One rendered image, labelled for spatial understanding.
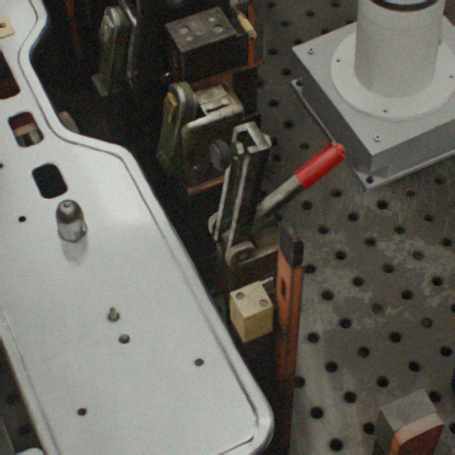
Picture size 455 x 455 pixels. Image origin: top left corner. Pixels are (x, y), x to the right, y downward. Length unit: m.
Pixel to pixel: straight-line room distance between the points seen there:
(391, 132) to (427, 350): 0.32
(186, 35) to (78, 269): 0.29
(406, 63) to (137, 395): 0.68
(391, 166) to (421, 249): 0.13
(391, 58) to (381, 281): 0.31
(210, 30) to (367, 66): 0.40
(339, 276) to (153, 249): 0.41
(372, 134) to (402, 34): 0.16
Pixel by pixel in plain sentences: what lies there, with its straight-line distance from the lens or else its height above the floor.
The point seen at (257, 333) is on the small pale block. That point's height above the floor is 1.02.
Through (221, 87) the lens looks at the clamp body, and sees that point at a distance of 1.25.
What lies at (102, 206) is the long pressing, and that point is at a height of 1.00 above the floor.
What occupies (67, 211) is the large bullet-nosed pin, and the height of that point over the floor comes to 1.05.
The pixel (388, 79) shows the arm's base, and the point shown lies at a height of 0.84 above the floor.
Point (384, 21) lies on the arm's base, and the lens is 1.51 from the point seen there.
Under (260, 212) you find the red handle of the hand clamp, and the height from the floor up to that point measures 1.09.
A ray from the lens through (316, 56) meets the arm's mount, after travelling 1.68.
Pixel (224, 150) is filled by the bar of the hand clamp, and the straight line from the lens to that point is 1.00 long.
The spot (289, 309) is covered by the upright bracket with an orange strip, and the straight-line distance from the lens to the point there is 1.06.
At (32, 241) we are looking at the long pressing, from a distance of 1.23.
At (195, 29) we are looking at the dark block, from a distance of 1.25.
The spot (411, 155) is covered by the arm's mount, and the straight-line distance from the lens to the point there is 1.62.
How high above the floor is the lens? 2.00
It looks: 55 degrees down
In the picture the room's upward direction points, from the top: 1 degrees counter-clockwise
